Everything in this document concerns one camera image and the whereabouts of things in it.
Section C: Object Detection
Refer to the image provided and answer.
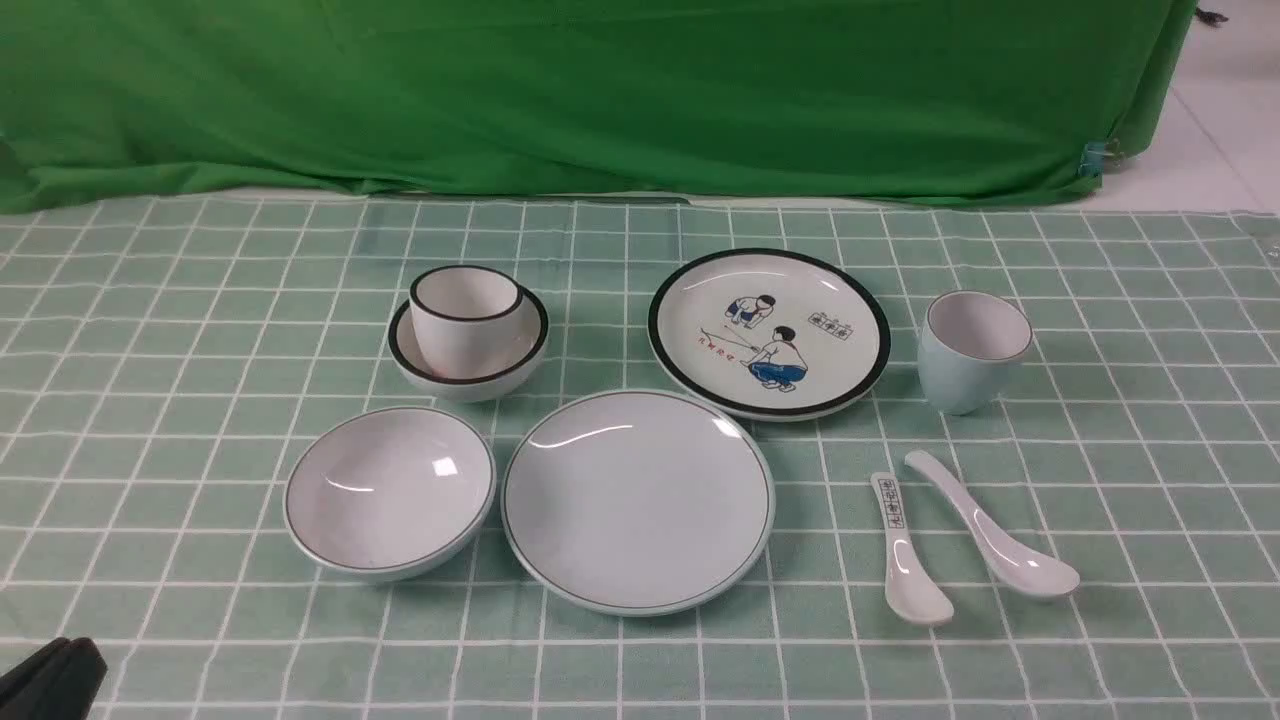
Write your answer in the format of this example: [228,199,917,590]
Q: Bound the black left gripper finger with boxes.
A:
[1,637,108,719]

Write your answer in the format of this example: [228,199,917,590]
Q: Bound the pale blue bowl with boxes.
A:
[282,407,499,583]

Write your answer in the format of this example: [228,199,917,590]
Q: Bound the plain white spoon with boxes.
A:
[902,448,1082,600]

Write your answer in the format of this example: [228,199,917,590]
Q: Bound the pale blue cup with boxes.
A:
[916,290,1034,415]

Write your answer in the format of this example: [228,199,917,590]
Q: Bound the green checkered tablecloth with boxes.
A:
[1,196,1279,719]

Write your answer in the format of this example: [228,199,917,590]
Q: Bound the white cup black rim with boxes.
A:
[410,265,531,380]

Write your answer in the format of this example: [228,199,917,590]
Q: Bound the white bowl black rim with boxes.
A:
[387,288,550,404]

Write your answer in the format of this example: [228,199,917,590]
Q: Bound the pale blue plate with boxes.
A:
[500,389,778,618]

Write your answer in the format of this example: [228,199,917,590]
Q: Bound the illustrated plate black rim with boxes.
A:
[646,249,891,421]

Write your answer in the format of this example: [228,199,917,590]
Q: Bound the white spoon with print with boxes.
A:
[870,471,955,626]

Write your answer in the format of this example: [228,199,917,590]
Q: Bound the green backdrop cloth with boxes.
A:
[1,1,1196,213]

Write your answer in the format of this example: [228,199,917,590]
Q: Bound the blue binder clip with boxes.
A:
[1076,141,1110,179]

